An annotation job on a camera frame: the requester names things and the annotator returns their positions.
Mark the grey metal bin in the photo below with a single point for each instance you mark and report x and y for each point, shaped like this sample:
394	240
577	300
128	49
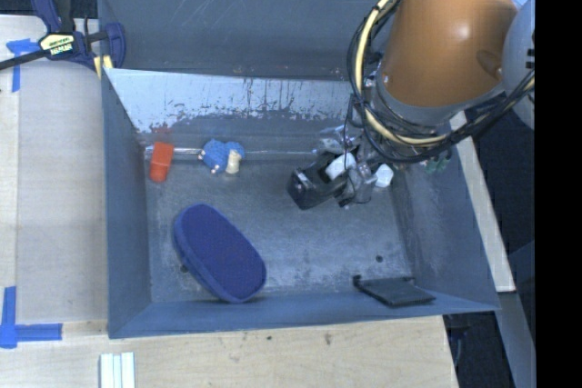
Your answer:
318	250

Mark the black flat rectangular pad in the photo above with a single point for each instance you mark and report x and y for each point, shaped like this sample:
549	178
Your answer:
394	291

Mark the blue and cream toy animal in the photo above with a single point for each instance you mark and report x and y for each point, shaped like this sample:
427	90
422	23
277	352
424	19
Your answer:
218	153

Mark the blue oval sponge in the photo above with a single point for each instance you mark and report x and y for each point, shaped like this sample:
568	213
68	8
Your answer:
218	252

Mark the orange-red small block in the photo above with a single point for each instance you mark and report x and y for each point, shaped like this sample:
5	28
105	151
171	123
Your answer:
161	161

